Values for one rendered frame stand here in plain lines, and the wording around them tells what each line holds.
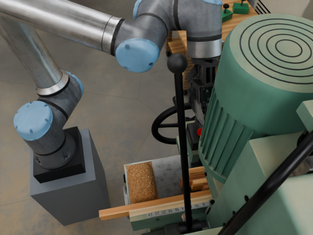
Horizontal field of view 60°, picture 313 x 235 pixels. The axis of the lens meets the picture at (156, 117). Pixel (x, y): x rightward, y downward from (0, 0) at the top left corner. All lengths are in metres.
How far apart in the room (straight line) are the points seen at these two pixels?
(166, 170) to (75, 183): 0.55
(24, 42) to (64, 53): 1.74
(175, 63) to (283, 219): 0.27
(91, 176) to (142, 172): 0.49
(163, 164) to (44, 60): 0.58
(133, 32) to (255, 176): 0.40
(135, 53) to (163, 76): 1.83
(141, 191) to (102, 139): 1.24
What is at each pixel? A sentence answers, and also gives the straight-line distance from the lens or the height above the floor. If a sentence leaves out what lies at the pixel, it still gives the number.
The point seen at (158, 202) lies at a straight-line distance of 0.86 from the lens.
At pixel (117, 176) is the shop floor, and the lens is 1.93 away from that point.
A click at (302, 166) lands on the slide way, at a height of 1.51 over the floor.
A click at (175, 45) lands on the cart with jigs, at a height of 0.18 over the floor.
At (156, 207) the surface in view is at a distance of 0.84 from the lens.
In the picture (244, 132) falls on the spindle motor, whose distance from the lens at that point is 0.45.
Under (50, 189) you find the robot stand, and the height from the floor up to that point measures 0.55.
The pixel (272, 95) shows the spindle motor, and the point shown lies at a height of 1.50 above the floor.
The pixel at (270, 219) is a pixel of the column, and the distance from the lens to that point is 0.32.
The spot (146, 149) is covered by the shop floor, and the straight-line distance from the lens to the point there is 2.00.
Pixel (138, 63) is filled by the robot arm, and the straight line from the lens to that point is 0.63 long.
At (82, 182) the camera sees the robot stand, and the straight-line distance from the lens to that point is 1.35.
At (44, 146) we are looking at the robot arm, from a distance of 1.19.
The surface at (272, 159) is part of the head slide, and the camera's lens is 0.41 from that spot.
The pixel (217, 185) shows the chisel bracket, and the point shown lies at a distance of 0.76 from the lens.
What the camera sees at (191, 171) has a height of 0.97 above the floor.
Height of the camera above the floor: 1.76
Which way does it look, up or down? 55 degrees down
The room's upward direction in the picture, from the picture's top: straight up
